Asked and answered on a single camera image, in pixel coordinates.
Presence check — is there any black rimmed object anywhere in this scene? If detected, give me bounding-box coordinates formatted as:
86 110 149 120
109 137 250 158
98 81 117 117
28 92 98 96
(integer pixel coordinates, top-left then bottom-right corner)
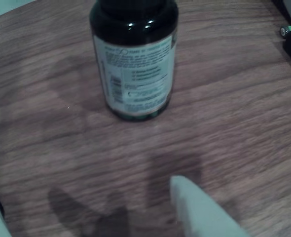
271 0 291 27

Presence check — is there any green capped pill bottle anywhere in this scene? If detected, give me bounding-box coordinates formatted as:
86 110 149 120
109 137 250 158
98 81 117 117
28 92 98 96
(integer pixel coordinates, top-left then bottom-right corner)
89 0 180 122

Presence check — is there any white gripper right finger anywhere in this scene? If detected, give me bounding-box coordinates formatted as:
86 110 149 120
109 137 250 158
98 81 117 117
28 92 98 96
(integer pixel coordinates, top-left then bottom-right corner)
169 175 250 237

